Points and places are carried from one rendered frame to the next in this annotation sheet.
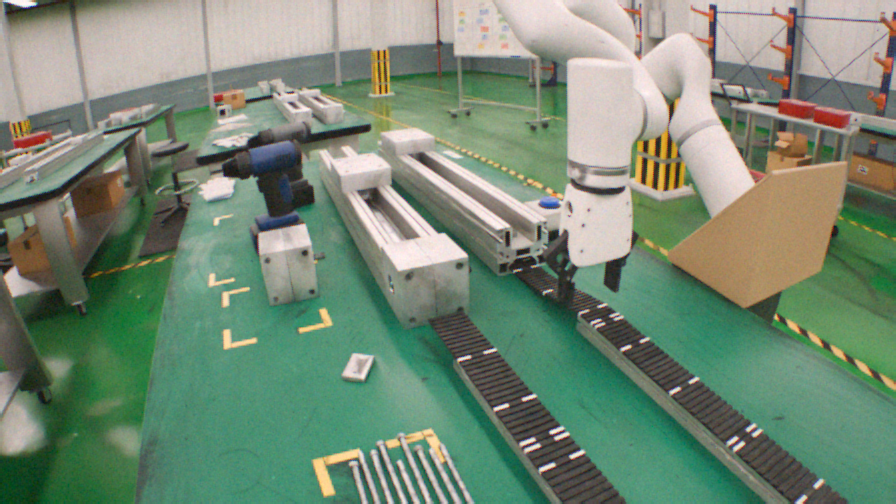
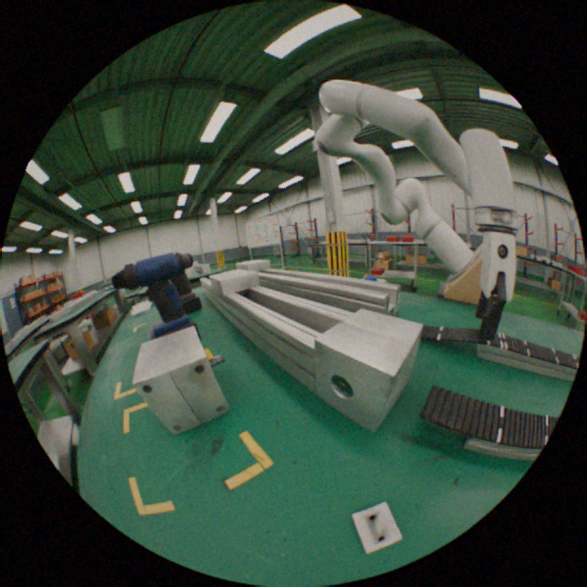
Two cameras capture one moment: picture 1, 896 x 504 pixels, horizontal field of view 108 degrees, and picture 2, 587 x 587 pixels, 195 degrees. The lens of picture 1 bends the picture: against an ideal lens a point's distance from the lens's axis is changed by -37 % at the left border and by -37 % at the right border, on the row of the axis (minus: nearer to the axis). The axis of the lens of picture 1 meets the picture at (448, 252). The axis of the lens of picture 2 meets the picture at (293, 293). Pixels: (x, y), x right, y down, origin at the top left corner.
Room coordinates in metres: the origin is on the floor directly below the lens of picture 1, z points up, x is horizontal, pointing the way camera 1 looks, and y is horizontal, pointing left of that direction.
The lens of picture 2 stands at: (0.53, 0.16, 0.98)
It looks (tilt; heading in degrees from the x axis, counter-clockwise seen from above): 17 degrees down; 344
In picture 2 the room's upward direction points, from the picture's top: 7 degrees counter-clockwise
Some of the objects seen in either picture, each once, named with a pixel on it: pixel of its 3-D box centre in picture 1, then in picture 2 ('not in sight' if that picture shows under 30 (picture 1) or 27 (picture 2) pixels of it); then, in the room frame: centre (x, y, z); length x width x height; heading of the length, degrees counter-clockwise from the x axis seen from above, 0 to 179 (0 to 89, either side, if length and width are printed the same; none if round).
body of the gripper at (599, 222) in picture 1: (596, 216); (495, 260); (0.58, -0.20, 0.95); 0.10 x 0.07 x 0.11; 111
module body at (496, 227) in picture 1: (439, 184); (283, 284); (1.13, 0.01, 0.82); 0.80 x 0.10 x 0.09; 21
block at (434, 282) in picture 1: (432, 278); (374, 359); (0.66, 0.02, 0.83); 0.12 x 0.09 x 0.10; 111
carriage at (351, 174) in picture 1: (359, 177); (232, 284); (1.07, 0.19, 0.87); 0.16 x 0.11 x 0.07; 21
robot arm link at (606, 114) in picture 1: (602, 109); (489, 172); (0.58, -0.20, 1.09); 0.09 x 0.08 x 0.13; 114
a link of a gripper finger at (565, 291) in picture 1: (559, 283); (492, 323); (0.56, -0.14, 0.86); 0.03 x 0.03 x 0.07; 21
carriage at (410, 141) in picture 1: (406, 145); (253, 268); (1.37, 0.10, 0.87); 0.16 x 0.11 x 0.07; 21
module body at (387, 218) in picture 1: (360, 197); (235, 298); (1.07, 0.19, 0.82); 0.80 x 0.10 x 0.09; 21
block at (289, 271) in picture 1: (294, 262); (189, 374); (0.73, 0.26, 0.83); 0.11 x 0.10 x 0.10; 111
